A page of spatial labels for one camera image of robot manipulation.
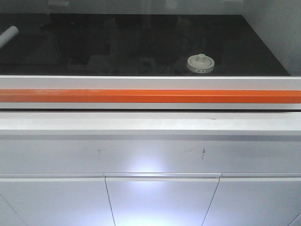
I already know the orange sash handle bar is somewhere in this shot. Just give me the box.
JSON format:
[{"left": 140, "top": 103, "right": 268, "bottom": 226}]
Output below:
[{"left": 0, "top": 89, "right": 301, "bottom": 104}]

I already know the glass jar with white lid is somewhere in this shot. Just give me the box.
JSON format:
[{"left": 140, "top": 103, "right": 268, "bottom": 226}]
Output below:
[{"left": 187, "top": 54, "right": 215, "bottom": 74}]

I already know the white paper roll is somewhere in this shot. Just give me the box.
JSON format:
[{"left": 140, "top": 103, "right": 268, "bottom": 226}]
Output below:
[{"left": 0, "top": 26, "right": 19, "bottom": 48}]

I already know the white base cabinet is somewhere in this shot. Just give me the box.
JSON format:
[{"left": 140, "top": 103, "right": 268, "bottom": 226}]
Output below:
[{"left": 0, "top": 112, "right": 301, "bottom": 226}]

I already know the white fume hood sash frame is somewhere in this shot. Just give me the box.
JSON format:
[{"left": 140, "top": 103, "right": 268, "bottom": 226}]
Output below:
[{"left": 0, "top": 75, "right": 301, "bottom": 111}]

